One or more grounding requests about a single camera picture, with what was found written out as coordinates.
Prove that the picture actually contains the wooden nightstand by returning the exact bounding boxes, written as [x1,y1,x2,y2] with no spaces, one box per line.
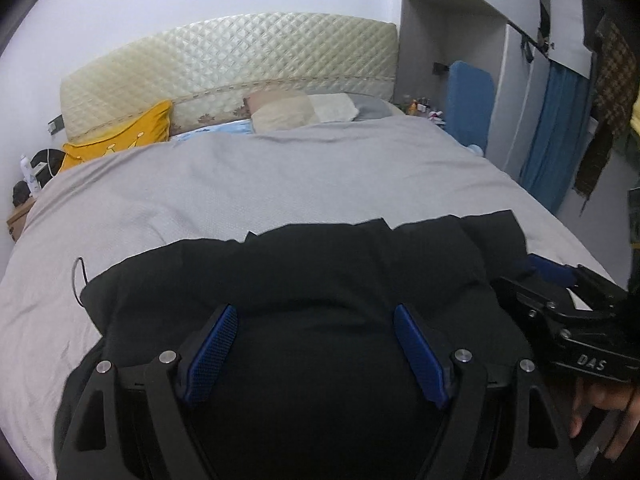
[6,197,36,242]

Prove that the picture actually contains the cream quilted headboard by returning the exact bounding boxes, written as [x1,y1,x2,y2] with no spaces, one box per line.
[60,12,398,142]

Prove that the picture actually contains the grey patterned bed duvet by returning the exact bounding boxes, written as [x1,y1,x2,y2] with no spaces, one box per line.
[1,116,598,479]

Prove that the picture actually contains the plaid hanging scarf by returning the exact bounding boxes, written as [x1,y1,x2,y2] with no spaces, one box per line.
[574,20,639,200]

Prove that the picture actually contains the white bottle on nightstand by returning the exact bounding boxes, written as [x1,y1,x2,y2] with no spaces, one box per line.
[20,155,41,197]

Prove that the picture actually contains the yellow pillow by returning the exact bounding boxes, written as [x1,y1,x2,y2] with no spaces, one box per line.
[60,101,172,172]

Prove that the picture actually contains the beige grey patchwork pillow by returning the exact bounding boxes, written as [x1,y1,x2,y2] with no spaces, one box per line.
[244,90,402,133]

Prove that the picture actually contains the light blue bed sheet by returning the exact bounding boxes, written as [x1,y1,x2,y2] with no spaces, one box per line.
[170,119,254,142]

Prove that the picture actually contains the bottles on far nightstand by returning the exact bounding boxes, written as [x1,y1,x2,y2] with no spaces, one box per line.
[404,96,444,122]

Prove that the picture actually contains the person's right hand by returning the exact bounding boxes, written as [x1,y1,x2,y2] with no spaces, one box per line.
[570,378,639,462]

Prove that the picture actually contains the black large jacket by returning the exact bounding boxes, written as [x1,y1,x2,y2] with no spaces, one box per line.
[54,211,528,479]

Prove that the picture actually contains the black item on nightstand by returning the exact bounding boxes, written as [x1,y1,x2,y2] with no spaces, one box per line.
[12,148,64,207]

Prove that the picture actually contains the blue curtain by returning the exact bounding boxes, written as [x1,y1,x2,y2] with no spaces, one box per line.
[518,62,592,214]

